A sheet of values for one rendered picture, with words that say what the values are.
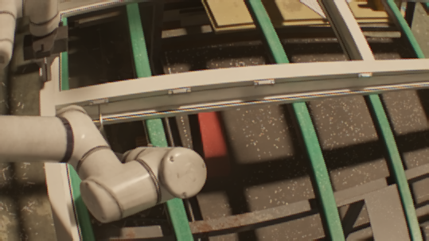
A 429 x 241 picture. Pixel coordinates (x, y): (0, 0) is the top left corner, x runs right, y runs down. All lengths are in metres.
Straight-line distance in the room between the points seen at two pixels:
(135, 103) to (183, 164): 0.47
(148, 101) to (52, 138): 0.52
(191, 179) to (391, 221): 0.61
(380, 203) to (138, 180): 0.67
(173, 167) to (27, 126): 0.29
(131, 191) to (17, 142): 0.24
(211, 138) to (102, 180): 0.80
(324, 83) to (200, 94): 0.31
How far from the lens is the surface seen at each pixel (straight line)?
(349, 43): 1.98
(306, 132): 1.77
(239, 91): 1.78
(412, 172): 1.84
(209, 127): 2.05
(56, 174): 1.59
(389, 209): 1.71
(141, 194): 1.28
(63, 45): 1.67
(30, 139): 1.24
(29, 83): 3.06
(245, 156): 2.06
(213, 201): 1.97
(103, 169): 1.29
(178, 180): 1.29
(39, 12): 1.56
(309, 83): 1.82
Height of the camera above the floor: 2.23
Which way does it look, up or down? 51 degrees down
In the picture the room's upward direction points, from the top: 5 degrees clockwise
